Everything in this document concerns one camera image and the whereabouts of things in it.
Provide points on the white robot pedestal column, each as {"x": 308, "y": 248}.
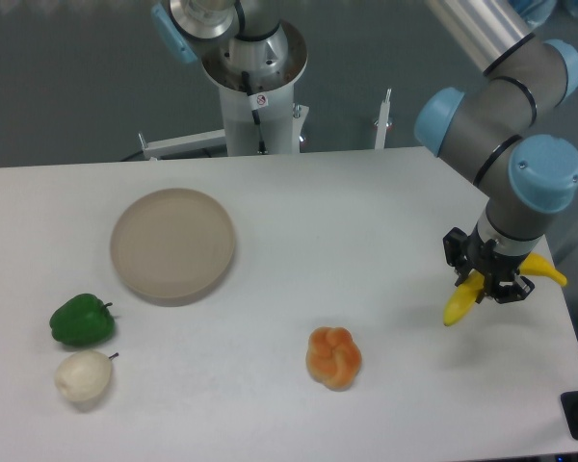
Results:
{"x": 256, "y": 80}

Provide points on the green bell pepper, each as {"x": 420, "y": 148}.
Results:
{"x": 82, "y": 321}

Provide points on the white pear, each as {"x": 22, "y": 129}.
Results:
{"x": 84, "y": 375}

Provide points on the white upright frame post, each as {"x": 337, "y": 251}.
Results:
{"x": 383, "y": 122}

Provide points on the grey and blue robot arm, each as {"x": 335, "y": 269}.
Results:
{"x": 527, "y": 180}

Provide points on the beige round plate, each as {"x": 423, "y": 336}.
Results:
{"x": 173, "y": 247}

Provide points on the yellow banana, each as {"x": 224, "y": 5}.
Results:
{"x": 464, "y": 297}

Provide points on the orange knotted bread roll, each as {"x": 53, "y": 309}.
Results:
{"x": 333, "y": 358}

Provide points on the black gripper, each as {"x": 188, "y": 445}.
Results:
{"x": 502, "y": 284}

